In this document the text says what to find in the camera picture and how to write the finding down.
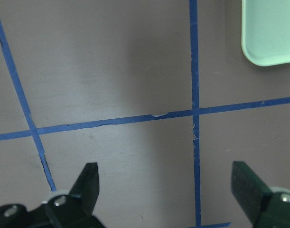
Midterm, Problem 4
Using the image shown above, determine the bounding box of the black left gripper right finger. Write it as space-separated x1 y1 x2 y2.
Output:
231 161 273 221

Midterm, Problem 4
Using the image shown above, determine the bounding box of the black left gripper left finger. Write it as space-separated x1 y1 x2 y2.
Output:
69 162 98 214

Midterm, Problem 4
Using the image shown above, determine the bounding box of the mint green tray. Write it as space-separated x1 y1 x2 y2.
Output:
241 0 290 67

